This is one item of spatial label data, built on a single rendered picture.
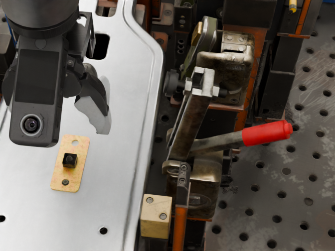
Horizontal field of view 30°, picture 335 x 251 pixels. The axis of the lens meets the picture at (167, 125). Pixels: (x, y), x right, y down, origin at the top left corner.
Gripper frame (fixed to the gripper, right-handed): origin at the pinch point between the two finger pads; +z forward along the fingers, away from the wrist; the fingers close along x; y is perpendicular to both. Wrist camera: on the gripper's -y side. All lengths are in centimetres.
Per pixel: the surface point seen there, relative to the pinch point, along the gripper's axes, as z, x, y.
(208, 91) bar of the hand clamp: -13.1, -17.0, -1.4
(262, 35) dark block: 4.1, -24.2, 22.0
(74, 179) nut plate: 8.0, -1.0, -2.4
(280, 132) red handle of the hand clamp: -6.2, -25.5, -0.9
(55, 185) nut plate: 7.9, 1.2, -3.6
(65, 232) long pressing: 8.3, -1.3, -9.8
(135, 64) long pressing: 8.1, -6.2, 17.5
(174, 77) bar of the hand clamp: -13.6, -13.4, -0.5
